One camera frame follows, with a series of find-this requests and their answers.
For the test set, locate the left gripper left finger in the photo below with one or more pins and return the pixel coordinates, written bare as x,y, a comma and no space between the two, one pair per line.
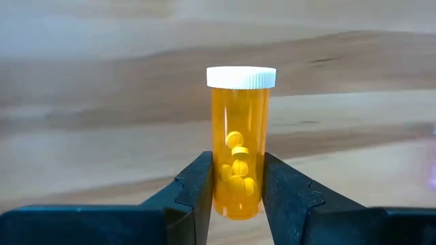
153,224

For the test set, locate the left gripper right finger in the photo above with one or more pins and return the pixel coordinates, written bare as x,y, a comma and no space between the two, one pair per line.
306,217

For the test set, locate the orange pill bottle white cap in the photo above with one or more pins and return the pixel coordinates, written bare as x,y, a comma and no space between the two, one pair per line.
238,112

